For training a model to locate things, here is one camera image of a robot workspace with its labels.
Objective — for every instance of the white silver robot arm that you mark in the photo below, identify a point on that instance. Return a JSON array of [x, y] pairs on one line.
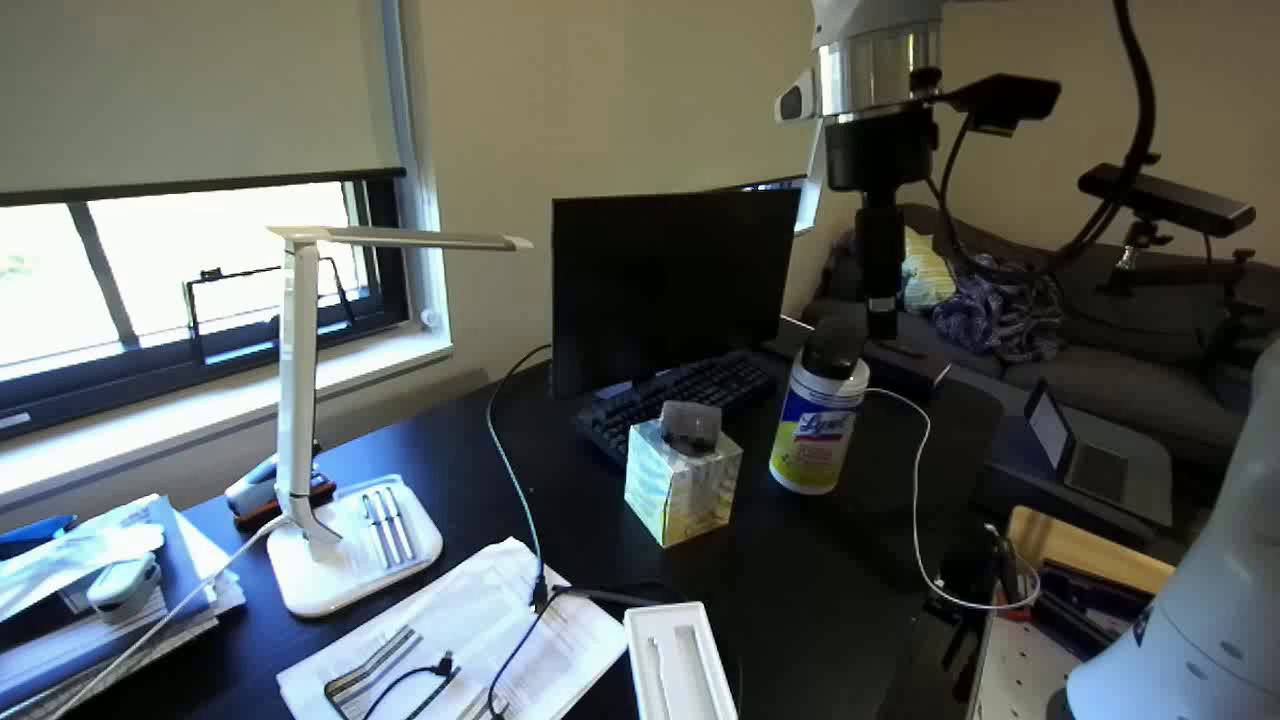
[[874, 53]]

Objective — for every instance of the purple patterned cloth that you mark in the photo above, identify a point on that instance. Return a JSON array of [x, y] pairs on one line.
[[992, 315]]

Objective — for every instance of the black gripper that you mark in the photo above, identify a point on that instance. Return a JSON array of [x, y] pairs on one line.
[[876, 144]]

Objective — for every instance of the small white device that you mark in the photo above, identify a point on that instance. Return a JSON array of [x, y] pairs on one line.
[[123, 586]]

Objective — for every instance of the black grey stapler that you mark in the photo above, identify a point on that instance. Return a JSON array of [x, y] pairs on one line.
[[255, 487]]

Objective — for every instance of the yellow green tissue box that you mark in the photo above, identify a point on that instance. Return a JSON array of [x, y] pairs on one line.
[[682, 487]]

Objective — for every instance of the dark window frame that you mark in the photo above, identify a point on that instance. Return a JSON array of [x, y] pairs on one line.
[[381, 247]]

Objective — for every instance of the stack of papers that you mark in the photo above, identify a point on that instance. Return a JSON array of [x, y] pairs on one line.
[[55, 625]]

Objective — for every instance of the grey couch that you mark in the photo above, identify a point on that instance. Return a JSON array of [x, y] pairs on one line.
[[1147, 362]]

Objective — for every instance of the white desk lamp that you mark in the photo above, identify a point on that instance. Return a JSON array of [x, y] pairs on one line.
[[301, 401]]

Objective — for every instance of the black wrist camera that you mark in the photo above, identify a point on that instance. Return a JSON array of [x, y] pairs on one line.
[[1010, 97]]

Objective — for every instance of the yellow white cloth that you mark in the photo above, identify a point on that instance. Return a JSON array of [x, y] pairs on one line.
[[926, 274]]

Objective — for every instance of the silver pen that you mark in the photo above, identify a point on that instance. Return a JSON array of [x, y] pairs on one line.
[[398, 523], [379, 524]]

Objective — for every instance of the Lysol wipes canister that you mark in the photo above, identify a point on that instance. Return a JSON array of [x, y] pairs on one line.
[[819, 435]]

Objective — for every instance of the black camera on stand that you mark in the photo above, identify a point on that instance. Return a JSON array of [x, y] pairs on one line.
[[1166, 202]]

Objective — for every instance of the beige roller blind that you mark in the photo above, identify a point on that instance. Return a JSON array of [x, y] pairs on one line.
[[186, 86]]

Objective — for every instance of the black computer monitor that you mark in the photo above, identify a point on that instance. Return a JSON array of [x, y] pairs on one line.
[[664, 287]]

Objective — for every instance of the black eyeglasses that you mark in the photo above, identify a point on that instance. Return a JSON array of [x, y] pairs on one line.
[[401, 674]]

